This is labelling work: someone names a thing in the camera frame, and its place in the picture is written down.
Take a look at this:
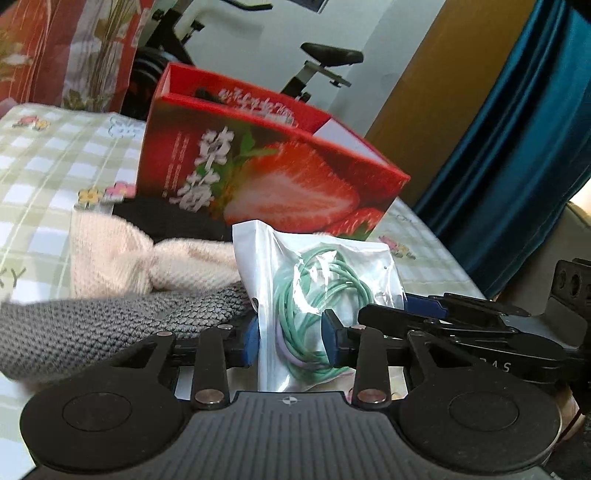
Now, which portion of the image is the packaged green cable bag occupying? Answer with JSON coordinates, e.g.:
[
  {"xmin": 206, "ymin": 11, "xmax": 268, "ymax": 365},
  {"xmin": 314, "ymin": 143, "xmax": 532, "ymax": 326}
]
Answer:
[{"xmin": 232, "ymin": 220, "xmax": 406, "ymax": 392}]

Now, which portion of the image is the person's right hand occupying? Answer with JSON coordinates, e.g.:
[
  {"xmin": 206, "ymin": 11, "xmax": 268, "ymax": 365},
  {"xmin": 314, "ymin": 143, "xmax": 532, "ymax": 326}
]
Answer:
[{"xmin": 555, "ymin": 389, "xmax": 586, "ymax": 443}]

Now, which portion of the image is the teal curtain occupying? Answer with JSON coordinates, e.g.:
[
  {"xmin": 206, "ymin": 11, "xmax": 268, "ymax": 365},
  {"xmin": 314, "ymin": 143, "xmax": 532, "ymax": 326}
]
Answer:
[{"xmin": 414, "ymin": 1, "xmax": 590, "ymax": 297}]

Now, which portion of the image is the pink knit cloth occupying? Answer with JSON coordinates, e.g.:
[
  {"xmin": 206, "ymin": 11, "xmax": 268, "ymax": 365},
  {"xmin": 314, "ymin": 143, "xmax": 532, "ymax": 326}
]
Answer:
[{"xmin": 69, "ymin": 212, "xmax": 239, "ymax": 299}]

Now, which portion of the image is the grey knit cloth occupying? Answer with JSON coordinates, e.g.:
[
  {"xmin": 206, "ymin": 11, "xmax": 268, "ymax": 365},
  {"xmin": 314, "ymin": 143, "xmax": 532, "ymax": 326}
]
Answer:
[{"xmin": 1, "ymin": 283, "xmax": 252, "ymax": 383}]

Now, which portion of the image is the red strawberry cardboard box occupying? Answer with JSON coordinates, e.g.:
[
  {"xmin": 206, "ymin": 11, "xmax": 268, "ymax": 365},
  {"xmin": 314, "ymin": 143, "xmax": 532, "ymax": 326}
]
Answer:
[{"xmin": 136, "ymin": 63, "xmax": 409, "ymax": 239}]

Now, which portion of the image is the checked bunny tablecloth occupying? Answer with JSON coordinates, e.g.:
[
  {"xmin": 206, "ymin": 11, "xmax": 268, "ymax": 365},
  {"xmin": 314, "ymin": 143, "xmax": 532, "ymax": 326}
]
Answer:
[{"xmin": 0, "ymin": 103, "xmax": 486, "ymax": 480}]

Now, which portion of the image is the dark window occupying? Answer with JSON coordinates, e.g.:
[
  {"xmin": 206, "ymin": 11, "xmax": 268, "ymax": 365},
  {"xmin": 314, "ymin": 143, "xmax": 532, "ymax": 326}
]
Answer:
[{"xmin": 291, "ymin": 0, "xmax": 328, "ymax": 13}]

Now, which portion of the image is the black exercise bike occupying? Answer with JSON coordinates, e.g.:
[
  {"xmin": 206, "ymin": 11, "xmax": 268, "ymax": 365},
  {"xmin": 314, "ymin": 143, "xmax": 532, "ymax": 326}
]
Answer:
[{"xmin": 121, "ymin": 1, "xmax": 365, "ymax": 120}]

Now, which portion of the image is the red printed backdrop cloth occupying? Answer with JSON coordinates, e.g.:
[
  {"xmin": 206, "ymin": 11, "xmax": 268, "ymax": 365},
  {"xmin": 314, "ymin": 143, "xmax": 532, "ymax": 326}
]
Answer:
[{"xmin": 1, "ymin": 0, "xmax": 153, "ymax": 114}]

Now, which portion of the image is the wooden door frame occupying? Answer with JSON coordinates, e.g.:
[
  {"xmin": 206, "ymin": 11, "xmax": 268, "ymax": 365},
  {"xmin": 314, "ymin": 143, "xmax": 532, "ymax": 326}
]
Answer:
[{"xmin": 367, "ymin": 1, "xmax": 534, "ymax": 206}]

